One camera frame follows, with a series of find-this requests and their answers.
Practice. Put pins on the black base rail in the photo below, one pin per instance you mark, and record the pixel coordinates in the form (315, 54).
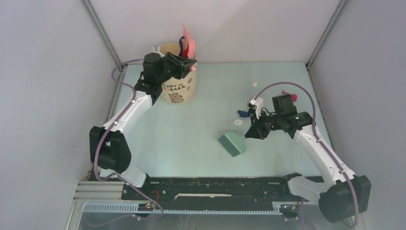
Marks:
(219, 192)

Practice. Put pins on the aluminium frame post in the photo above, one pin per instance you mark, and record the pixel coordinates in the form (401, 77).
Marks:
(89, 8)
(325, 34)

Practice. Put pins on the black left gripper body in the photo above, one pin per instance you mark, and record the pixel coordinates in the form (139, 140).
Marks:
(168, 62)

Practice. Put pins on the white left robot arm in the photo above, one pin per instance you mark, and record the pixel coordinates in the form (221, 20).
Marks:
(109, 150)

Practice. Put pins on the pink plastic dustpan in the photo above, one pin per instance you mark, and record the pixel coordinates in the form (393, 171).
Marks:
(189, 40)

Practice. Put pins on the beige capybara bucket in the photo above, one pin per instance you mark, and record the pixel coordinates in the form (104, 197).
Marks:
(178, 91)

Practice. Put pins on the red paper scrap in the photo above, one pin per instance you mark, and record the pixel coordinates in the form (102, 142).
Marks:
(185, 52)

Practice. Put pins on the dark blue paper scrap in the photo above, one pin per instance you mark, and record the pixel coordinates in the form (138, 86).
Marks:
(243, 114)

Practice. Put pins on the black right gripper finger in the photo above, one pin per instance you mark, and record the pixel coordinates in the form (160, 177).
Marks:
(263, 133)
(253, 131)

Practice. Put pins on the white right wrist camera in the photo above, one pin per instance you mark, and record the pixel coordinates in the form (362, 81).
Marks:
(255, 107)

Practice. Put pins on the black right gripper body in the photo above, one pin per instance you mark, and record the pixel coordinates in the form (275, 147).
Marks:
(270, 122)

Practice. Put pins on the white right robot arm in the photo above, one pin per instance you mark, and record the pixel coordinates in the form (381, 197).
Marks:
(342, 193)

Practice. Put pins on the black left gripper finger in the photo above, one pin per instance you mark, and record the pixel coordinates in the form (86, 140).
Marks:
(179, 71)
(180, 61)

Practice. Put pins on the left aluminium frame post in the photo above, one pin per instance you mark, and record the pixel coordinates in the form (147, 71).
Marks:
(89, 8)

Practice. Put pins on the right aluminium frame post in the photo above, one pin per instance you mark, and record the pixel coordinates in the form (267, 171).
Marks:
(325, 34)

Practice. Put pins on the green hand brush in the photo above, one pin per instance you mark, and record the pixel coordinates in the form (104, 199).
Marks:
(233, 143)

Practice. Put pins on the grey cable duct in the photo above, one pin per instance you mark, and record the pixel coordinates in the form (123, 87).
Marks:
(147, 208)

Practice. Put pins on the magenta paper scrap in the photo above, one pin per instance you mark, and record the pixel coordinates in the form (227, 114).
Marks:
(293, 96)

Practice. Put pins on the long dark blue scrap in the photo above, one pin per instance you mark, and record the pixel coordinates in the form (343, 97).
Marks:
(181, 46)

